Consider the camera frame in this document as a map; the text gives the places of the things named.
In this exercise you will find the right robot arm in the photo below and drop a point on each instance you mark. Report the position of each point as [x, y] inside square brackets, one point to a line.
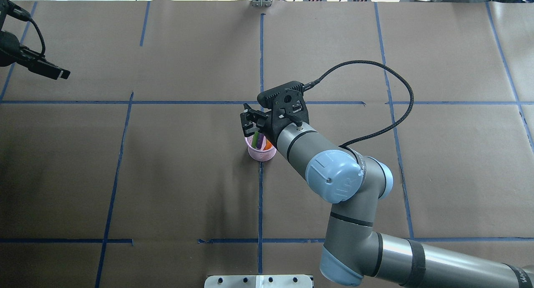
[353, 184]

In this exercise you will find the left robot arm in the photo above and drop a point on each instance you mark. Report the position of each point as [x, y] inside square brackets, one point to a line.
[12, 51]

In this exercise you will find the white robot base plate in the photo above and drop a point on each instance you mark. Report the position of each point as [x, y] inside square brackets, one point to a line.
[260, 281]

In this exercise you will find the purple highlighter pen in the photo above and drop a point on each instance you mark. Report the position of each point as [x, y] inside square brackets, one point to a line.
[260, 141]

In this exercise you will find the orange highlighter pen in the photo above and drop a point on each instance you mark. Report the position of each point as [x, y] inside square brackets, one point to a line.
[268, 145]

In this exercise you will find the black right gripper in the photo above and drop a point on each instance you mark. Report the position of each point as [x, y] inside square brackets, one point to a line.
[249, 122]

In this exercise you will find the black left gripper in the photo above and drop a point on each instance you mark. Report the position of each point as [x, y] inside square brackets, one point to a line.
[7, 50]

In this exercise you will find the green highlighter pen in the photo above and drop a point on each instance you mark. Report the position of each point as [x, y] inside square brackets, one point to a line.
[254, 140]

